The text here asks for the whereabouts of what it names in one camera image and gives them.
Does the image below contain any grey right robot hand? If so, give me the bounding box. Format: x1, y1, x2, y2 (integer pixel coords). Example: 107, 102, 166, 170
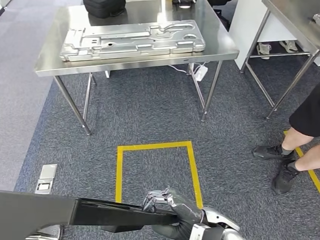
142, 188, 206, 240

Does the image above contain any black plastic panel part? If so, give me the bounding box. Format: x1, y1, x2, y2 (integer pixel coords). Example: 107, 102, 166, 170
0, 190, 180, 240

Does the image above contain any stainless steel workbench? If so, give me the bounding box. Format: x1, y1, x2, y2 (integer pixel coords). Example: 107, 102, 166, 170
34, 0, 240, 136

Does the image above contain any white power strip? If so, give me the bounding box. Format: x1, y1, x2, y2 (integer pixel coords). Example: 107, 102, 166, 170
194, 64, 209, 82

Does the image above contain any person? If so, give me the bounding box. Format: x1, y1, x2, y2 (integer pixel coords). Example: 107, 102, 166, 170
251, 82, 320, 196

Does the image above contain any stamped grey metal plate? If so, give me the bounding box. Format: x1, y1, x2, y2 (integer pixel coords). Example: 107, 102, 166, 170
59, 19, 206, 63

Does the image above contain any metal floor socket box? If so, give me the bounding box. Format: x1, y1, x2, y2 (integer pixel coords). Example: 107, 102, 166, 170
34, 163, 58, 195

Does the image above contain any pale sports shoe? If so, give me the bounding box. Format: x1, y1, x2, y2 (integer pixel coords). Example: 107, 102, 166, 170
256, 42, 272, 61
278, 40, 299, 54

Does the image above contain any white panel desk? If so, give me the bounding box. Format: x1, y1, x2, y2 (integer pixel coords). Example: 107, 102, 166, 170
229, 0, 320, 70

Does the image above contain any black office chair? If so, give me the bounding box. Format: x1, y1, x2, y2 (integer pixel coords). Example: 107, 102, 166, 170
207, 0, 232, 31

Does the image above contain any black case with yellow stripe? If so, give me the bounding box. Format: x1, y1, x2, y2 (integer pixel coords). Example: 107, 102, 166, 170
82, 0, 127, 19

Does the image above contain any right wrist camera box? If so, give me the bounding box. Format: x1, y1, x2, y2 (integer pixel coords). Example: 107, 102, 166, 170
189, 223, 224, 240

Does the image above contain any white power cable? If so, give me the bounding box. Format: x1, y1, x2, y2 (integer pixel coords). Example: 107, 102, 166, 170
168, 62, 208, 74

